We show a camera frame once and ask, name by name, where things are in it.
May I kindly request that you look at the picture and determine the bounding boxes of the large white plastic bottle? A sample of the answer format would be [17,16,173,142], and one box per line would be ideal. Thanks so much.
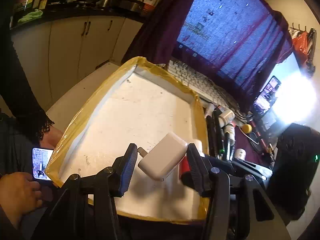
[219,109,236,126]

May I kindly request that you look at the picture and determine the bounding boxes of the dark cooking pot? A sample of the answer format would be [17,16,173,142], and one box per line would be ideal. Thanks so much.
[117,0,145,12]

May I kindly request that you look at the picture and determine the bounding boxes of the maroon table cloth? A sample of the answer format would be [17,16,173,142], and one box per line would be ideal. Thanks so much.
[234,120,278,163]

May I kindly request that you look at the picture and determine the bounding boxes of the white foam box yellow tape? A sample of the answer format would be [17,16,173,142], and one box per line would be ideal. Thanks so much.
[44,56,209,224]

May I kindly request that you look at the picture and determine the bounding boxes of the green cloth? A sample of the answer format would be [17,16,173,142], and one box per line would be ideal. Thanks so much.
[17,9,44,23]

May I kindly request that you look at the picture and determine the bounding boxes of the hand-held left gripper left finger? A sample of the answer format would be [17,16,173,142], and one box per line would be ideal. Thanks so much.
[30,143,138,240]

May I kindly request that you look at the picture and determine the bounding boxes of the white computer keyboard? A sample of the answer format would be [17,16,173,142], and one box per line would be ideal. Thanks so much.
[166,59,240,110]

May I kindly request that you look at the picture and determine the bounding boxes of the black marker with green cap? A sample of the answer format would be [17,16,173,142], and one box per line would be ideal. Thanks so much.
[214,110,227,160]

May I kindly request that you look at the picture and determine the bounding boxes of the red pen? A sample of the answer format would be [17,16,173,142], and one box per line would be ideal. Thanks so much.
[250,120,269,153]

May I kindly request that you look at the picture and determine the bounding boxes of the person's left hand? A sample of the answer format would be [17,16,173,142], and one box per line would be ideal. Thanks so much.
[37,126,64,153]

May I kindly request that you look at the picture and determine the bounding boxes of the cream kitchen cabinet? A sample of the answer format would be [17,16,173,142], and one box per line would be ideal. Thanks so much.
[10,15,145,105]

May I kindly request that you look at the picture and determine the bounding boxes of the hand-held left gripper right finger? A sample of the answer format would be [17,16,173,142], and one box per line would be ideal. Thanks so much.
[185,143,292,240]

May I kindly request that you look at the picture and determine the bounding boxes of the black marker with blue cap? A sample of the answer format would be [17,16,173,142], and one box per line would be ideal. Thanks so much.
[207,110,217,158]

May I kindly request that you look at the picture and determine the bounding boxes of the white bottle with red print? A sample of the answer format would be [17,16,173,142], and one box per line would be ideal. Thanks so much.
[223,124,237,146]

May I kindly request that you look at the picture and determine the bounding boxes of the white power adapter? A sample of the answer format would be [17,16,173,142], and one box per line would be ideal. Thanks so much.
[137,132,188,182]

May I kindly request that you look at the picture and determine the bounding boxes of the person's left forearm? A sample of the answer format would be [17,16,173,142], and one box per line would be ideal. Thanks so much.
[0,0,55,142]

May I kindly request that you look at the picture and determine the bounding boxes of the white cable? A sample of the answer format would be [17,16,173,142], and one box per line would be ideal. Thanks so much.
[239,127,260,146]

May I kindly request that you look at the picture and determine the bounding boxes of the person's right hand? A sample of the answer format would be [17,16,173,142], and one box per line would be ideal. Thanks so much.
[0,172,43,228]

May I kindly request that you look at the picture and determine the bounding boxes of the person's black top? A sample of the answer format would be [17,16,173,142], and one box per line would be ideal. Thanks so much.
[0,112,34,178]

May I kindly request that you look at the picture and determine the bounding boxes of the purple fringed cloth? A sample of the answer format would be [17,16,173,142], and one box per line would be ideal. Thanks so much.
[121,0,294,110]

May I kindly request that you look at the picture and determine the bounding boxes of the black smartphone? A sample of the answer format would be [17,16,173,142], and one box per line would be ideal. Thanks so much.
[252,75,282,117]

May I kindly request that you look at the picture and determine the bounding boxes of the orange plastic bag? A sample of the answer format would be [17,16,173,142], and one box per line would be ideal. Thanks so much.
[291,31,310,60]

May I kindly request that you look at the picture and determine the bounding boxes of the smartphone with app icons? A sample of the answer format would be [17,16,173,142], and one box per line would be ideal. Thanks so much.
[32,147,55,181]

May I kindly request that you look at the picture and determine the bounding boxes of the black hanging bag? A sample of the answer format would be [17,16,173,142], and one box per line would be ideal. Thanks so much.
[307,27,317,75]

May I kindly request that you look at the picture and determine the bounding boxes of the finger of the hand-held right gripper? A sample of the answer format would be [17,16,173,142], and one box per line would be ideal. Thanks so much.
[231,159,273,180]

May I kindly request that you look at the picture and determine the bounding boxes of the computer monitor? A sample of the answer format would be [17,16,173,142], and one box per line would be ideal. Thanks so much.
[175,0,288,90]

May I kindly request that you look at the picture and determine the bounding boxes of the white squeeze bottle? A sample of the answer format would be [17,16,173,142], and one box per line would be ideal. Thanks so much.
[205,102,216,118]

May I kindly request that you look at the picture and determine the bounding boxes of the black kitchen counter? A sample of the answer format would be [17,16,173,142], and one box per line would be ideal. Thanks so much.
[10,4,150,29]

